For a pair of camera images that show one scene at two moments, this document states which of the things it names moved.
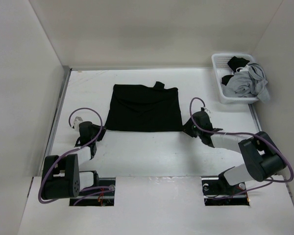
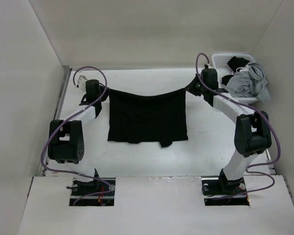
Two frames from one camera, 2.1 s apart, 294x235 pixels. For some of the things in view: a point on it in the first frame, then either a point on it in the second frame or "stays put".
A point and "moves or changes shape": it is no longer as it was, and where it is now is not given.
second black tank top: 234,63 stays put
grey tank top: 251,83 stays put
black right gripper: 186,128 → 190,87
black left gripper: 100,138 → 106,92
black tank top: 141,107 moves or changes shape
